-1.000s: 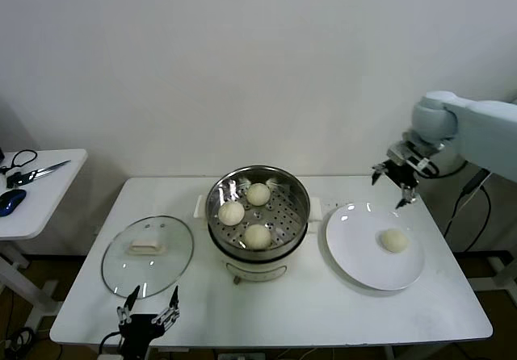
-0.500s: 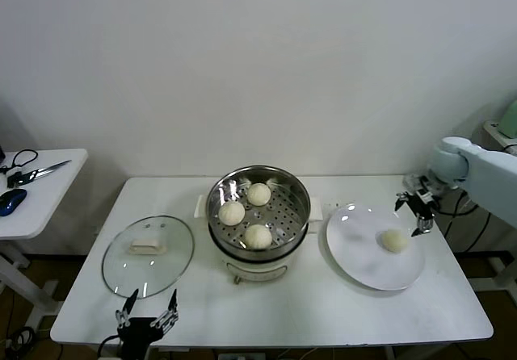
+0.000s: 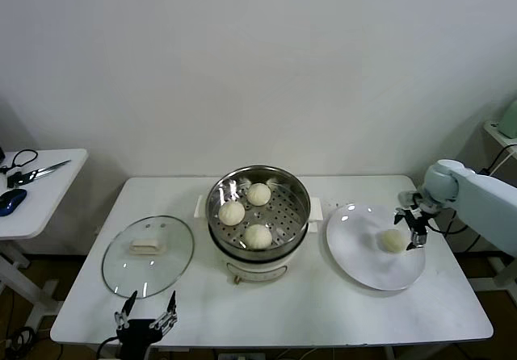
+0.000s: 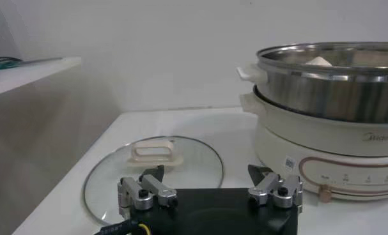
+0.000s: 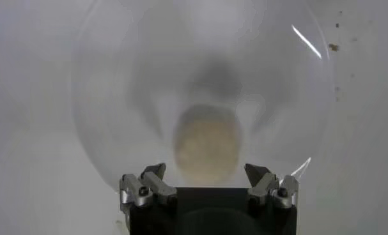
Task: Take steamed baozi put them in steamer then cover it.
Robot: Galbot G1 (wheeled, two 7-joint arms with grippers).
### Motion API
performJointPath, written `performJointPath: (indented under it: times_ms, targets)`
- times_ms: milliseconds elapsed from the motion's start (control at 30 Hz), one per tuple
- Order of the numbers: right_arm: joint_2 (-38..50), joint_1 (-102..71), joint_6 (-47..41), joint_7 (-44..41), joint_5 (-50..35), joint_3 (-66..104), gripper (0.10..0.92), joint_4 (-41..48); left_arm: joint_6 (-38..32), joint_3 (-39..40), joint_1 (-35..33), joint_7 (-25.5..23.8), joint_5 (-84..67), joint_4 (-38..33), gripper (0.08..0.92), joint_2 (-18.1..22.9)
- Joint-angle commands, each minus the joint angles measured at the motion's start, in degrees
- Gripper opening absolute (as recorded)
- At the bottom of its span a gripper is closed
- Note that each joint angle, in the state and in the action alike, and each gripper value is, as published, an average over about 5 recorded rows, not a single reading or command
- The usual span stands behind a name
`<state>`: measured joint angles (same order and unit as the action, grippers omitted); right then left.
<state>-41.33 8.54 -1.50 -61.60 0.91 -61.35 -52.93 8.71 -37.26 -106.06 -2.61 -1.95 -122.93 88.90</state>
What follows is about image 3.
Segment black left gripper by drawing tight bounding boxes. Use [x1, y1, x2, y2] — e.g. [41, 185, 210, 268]
[113, 290, 179, 344]

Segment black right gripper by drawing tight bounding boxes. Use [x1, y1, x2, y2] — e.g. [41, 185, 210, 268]
[393, 207, 430, 253]

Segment white steamed baozi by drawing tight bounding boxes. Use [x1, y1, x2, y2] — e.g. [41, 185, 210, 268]
[377, 228, 409, 254]
[242, 224, 274, 252]
[246, 182, 272, 207]
[217, 201, 246, 227]

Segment glass lid with cream handle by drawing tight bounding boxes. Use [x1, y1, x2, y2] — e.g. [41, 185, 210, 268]
[101, 215, 195, 299]

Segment perforated steel steamer basket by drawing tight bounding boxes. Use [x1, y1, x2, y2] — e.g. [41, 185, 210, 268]
[206, 165, 313, 257]

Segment white round plate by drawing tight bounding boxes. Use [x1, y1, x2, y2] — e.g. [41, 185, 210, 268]
[326, 202, 427, 292]

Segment white side table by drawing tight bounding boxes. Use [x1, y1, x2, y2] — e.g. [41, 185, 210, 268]
[0, 148, 90, 333]

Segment pale green appliance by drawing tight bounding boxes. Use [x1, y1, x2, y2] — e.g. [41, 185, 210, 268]
[497, 98, 517, 140]

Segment blue computer mouse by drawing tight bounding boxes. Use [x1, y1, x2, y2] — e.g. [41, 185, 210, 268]
[0, 187, 28, 217]

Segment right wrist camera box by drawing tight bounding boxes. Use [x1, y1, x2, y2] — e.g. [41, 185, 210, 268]
[397, 190, 422, 207]

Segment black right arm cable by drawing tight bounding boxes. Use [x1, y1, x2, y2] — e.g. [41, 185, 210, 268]
[427, 209, 466, 237]

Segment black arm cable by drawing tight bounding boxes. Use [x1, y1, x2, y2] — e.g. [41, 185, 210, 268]
[427, 209, 466, 237]
[95, 335, 121, 359]

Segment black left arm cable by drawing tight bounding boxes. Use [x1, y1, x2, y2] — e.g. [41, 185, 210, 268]
[95, 335, 121, 359]

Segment black floor cables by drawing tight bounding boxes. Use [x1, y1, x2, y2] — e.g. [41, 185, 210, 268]
[0, 326, 64, 360]

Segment black handled steel scissors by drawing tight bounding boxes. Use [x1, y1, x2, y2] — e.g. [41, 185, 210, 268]
[6, 159, 73, 189]

